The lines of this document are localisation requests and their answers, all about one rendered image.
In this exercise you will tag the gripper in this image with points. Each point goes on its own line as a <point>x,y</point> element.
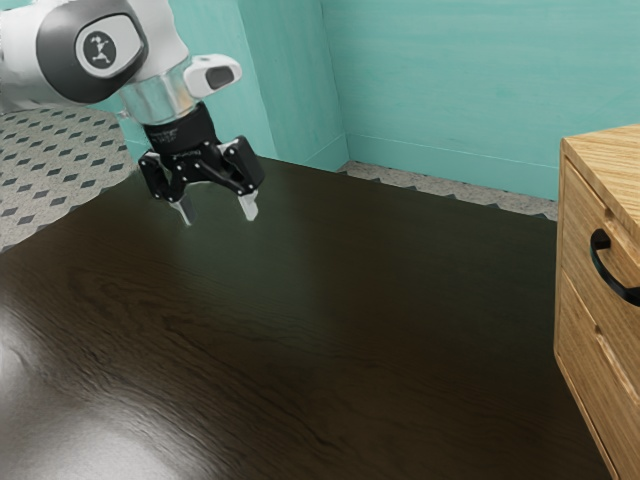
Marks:
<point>182,135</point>

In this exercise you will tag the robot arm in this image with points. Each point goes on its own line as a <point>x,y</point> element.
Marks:
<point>75,45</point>

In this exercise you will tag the wooden drawer cabinet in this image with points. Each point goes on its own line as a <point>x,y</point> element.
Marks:
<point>600,300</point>

